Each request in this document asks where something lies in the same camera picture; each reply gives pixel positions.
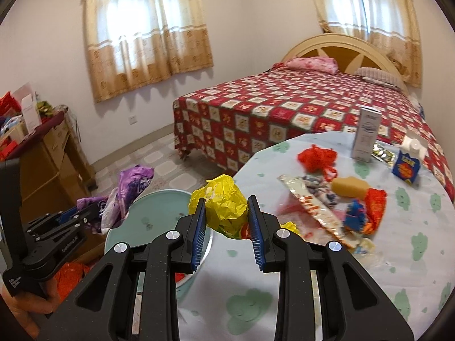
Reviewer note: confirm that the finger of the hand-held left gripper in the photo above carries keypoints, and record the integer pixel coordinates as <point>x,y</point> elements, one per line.
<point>85,214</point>
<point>67,215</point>

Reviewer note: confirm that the purple plastic bag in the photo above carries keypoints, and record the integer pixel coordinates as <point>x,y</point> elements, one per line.
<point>133,184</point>

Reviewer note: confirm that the red mesh bag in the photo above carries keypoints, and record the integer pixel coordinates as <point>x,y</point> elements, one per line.
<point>316,158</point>

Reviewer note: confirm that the white wall socket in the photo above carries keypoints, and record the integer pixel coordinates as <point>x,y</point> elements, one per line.
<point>133,119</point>

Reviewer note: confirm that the yellow sponge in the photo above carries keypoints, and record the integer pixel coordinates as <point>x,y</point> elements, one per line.
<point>350,186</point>

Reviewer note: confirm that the yellow plastic bag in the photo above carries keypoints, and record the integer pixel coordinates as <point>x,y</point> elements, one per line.
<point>220,199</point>

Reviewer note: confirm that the red checkered bedspread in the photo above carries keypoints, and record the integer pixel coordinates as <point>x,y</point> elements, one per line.
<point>266,96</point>

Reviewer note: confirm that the beige patterned curtain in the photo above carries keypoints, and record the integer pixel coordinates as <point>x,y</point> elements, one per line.
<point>384,14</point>
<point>142,25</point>

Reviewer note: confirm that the maroon cloth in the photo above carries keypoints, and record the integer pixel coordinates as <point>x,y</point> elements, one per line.
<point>49,122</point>

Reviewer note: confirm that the wooden cabinet with clutter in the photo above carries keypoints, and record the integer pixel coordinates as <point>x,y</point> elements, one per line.
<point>46,170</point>

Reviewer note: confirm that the clear snack wrapper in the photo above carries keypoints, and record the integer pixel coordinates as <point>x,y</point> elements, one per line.
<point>312,207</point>

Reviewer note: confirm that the blue carton with white cap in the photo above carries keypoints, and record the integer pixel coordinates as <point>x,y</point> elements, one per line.
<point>407,168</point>

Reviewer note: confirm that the tall white box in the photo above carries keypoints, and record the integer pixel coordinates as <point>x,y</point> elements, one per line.
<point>366,135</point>

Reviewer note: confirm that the pink floral pillow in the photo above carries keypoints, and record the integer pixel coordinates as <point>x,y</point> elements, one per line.
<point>312,64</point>

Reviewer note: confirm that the orange plastic bag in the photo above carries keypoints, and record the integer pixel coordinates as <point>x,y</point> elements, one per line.
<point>71,277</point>

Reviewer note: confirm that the cream wooden headboard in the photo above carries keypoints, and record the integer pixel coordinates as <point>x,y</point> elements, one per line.
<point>341,44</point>

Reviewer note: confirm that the teal round bin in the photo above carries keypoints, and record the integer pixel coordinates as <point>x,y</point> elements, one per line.
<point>156,213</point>

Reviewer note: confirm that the blue wrapper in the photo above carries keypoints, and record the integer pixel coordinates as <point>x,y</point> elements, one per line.
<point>353,216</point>

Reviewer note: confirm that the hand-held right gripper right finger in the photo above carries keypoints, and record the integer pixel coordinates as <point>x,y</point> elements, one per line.
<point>256,234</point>

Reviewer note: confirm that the striped pillow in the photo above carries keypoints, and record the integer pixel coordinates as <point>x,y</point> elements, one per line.
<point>380,76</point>

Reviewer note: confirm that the shiny foil packet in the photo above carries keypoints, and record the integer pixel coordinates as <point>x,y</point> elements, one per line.
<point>385,154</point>

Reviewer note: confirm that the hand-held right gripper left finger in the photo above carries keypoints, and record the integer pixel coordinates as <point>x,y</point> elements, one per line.
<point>199,234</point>

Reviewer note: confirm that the open white box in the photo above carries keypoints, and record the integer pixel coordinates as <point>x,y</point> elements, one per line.
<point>30,110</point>

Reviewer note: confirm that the person's left hand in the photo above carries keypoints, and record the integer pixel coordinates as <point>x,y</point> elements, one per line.
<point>28,312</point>

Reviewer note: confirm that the white tablecloth with green clouds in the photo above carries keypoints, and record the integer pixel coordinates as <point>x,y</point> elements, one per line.
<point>391,273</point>

